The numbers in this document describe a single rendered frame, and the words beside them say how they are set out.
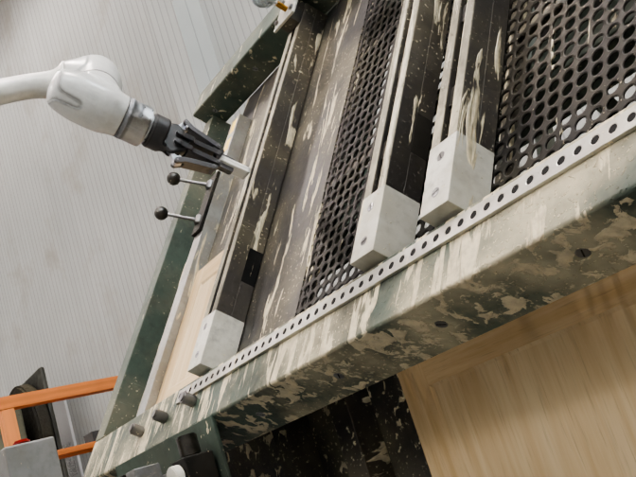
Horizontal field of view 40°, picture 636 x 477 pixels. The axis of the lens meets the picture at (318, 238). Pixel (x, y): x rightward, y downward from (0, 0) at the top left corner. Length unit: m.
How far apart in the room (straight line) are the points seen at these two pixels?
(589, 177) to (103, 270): 6.98
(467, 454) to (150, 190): 5.81
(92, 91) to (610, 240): 1.14
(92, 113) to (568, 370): 1.05
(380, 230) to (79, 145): 6.89
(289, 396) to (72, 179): 6.84
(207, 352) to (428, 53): 0.72
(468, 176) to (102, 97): 0.87
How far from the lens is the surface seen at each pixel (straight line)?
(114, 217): 7.62
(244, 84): 2.73
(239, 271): 1.90
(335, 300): 1.38
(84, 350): 8.26
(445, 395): 1.53
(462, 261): 1.13
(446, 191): 1.20
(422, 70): 1.57
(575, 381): 1.35
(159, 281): 2.52
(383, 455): 1.70
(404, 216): 1.37
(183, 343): 2.14
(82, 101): 1.84
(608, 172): 0.99
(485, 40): 1.42
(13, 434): 5.71
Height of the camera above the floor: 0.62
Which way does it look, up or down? 15 degrees up
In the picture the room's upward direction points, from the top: 18 degrees counter-clockwise
